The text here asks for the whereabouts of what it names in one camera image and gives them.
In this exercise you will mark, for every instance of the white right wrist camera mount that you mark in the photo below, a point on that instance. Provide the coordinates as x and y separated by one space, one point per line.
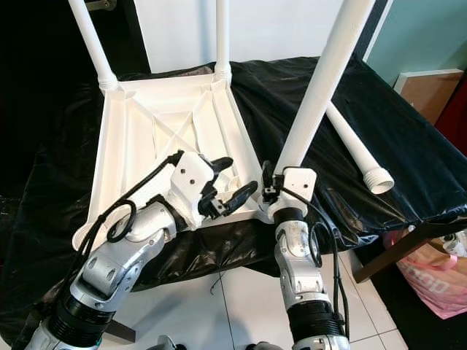
298 182

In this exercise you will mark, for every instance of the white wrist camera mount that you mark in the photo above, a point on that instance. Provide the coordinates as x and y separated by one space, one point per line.
298 182
193 179

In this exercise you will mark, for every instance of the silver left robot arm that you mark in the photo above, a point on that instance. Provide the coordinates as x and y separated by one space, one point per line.
117 270

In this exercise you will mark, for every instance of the black shiny table cloth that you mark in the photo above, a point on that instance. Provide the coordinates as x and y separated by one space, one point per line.
408 124

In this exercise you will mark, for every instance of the brown wooden table leg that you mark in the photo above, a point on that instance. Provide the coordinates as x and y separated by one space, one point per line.
394 255
120 332

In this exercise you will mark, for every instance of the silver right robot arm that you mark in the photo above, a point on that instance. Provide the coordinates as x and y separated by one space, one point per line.
295 251

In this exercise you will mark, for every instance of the brown cardboard box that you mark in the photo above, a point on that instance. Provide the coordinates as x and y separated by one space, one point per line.
419 95

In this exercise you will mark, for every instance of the grey left robot foot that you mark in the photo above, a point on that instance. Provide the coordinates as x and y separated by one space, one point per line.
166 343

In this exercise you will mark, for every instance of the white plastic table top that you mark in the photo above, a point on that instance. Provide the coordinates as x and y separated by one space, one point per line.
146 146

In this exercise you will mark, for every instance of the pink plastic bag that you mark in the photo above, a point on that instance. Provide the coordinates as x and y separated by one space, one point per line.
434 281

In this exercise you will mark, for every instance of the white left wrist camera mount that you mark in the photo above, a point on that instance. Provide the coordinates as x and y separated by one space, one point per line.
193 179

